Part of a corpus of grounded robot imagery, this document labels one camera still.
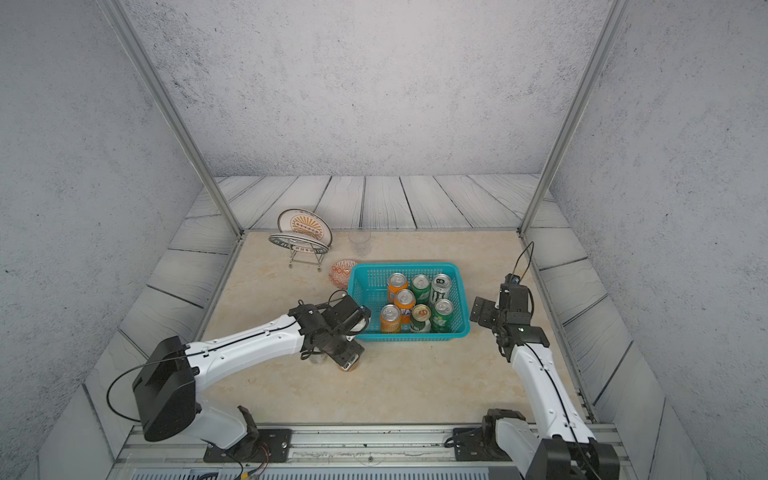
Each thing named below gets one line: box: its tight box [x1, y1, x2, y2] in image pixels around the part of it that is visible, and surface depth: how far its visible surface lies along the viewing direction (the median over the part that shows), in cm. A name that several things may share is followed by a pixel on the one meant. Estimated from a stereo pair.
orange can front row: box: [380, 304, 402, 334], surface depth 86 cm
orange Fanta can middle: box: [394, 288, 416, 325], surface depth 90 cm
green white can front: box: [410, 304, 431, 333], surface depth 86 cm
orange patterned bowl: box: [329, 259, 357, 290], surface depth 107 cm
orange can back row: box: [388, 272, 408, 303], surface depth 93 cm
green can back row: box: [409, 274, 432, 305], surface depth 93 cm
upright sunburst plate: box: [277, 208, 333, 248], surface depth 107 cm
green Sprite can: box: [431, 298, 454, 333], surface depth 88 cm
